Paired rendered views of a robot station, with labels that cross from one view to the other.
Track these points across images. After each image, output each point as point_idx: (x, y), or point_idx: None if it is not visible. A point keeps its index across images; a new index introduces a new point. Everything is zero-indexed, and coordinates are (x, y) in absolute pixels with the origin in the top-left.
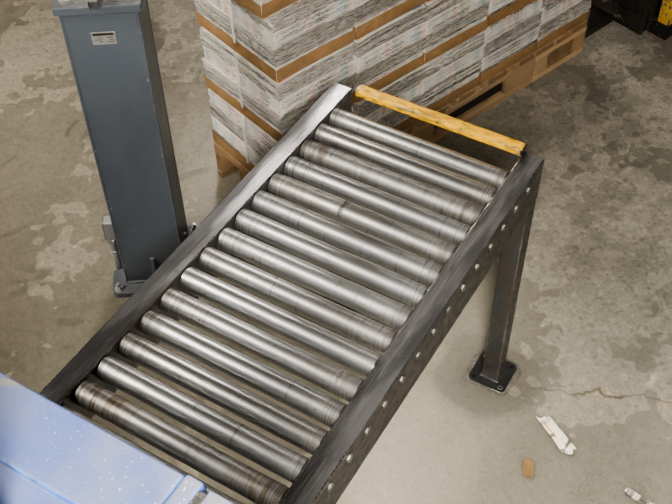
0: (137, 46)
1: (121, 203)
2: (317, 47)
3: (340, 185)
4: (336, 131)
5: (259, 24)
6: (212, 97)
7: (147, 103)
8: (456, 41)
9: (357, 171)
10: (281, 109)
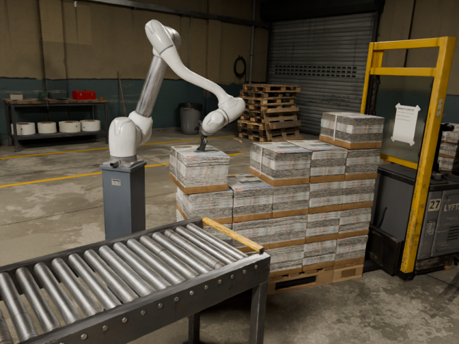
0: (128, 188)
1: None
2: (212, 218)
3: (168, 244)
4: (184, 228)
5: (188, 201)
6: None
7: (128, 216)
8: (287, 244)
9: (180, 242)
10: None
